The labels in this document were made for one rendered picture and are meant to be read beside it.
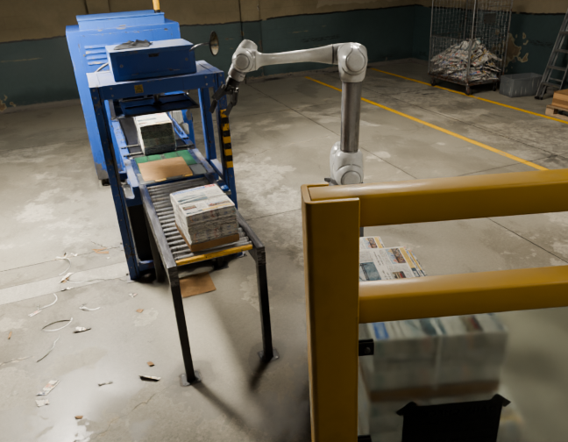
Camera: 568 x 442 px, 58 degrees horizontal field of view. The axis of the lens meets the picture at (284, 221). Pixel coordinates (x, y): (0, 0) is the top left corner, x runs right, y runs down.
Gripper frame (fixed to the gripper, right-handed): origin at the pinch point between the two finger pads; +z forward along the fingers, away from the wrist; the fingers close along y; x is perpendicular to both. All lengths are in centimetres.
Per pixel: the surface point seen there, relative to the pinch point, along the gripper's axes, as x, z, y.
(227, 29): 576, 14, 662
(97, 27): 308, 39, 152
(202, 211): -27, 48, -11
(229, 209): -33, 43, 1
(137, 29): 281, 22, 177
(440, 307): -167, -28, -135
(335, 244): -149, -32, -152
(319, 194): -143, -38, -153
